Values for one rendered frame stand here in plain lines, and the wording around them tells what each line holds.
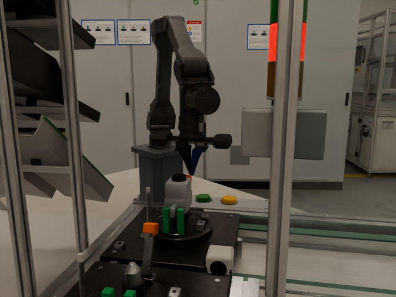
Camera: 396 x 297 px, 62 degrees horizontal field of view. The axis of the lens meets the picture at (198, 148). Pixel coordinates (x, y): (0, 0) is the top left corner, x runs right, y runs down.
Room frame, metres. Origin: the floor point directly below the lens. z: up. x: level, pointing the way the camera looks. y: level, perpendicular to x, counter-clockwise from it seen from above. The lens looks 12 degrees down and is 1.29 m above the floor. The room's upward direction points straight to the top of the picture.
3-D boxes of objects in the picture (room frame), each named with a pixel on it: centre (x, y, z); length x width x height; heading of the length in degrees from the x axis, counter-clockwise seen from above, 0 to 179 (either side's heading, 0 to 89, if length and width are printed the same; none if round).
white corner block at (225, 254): (0.53, -0.04, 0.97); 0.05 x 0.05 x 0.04; 79
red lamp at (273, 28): (0.49, -0.13, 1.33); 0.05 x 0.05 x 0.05
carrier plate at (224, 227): (0.64, 0.04, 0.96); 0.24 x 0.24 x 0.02; 79
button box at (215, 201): (0.84, -0.08, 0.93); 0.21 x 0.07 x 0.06; 79
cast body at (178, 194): (0.63, 0.04, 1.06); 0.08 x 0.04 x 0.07; 170
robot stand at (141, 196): (1.08, 0.12, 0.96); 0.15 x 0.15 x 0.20; 43
